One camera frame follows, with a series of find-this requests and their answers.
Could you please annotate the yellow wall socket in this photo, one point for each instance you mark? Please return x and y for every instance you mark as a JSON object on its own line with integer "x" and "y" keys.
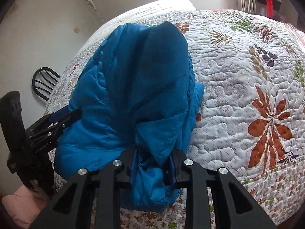
{"x": 76, "y": 29}

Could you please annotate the blue puffer jacket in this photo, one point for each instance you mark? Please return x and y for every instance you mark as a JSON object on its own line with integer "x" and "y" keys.
{"x": 137, "y": 91}

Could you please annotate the white wall mounted handset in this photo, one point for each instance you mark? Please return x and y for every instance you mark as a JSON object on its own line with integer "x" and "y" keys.
{"x": 92, "y": 4}

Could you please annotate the pink cushion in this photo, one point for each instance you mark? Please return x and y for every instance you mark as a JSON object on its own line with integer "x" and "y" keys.
{"x": 23, "y": 206}

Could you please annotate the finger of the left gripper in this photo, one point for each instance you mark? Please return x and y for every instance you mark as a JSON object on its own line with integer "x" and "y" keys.
{"x": 64, "y": 114}
{"x": 57, "y": 128}

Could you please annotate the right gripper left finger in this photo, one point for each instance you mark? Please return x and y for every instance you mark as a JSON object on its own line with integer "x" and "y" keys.
{"x": 71, "y": 207}

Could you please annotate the floral quilted bedspread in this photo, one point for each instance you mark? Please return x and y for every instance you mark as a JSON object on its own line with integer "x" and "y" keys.
{"x": 251, "y": 120}

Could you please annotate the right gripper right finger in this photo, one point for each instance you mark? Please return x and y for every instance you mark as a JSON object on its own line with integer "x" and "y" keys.
{"x": 234, "y": 206}

